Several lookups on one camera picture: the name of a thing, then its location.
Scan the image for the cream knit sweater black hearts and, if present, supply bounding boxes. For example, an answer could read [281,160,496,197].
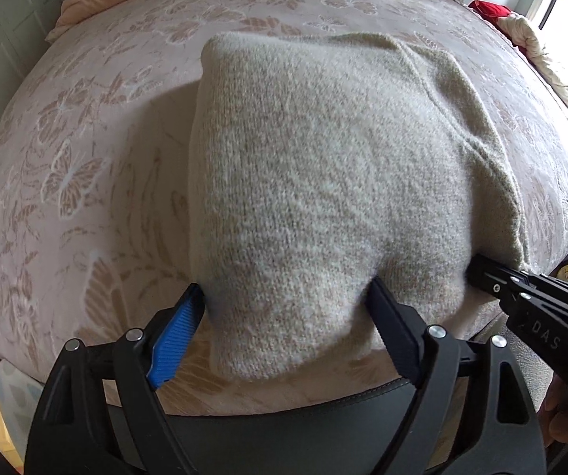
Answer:
[187,32,529,382]

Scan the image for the pale patterned storage box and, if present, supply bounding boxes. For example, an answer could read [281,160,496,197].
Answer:
[0,359,47,436]

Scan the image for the red cushion on windowsill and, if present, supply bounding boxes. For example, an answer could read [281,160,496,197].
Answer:
[468,1,512,23]

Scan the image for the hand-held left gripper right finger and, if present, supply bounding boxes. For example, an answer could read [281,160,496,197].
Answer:
[367,277,547,475]

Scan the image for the bed with butterfly bedspread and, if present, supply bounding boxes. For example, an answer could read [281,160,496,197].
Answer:
[0,0,568,416]

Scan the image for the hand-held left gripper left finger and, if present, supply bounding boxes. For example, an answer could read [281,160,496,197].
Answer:
[24,283,206,475]

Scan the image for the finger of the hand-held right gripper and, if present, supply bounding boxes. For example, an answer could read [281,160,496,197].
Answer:
[466,254,529,315]

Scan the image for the cream crumpled blanket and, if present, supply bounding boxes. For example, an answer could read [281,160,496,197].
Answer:
[494,12,568,110]

